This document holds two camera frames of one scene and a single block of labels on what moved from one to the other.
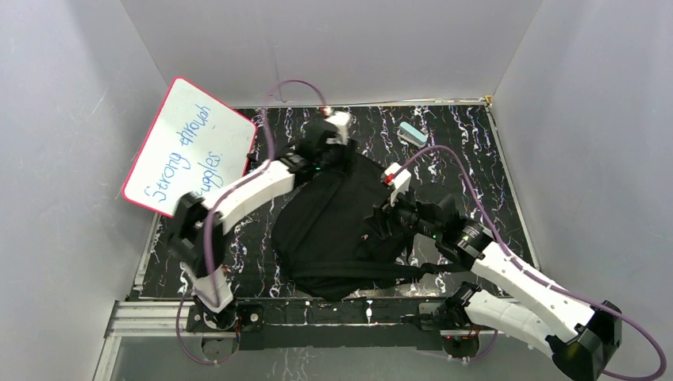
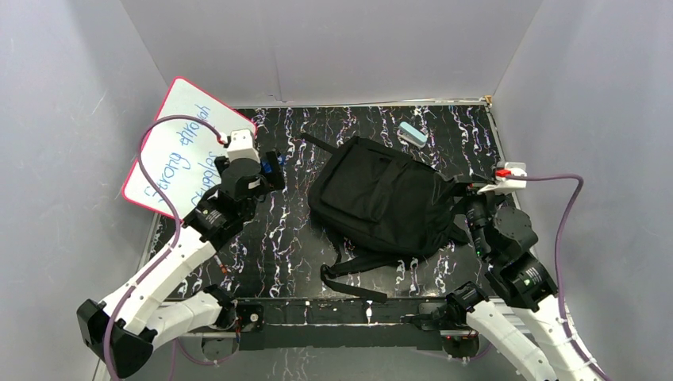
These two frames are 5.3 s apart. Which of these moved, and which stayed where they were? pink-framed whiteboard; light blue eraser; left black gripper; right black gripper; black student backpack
Moved: left black gripper; black student backpack; right black gripper
Stayed: light blue eraser; pink-framed whiteboard
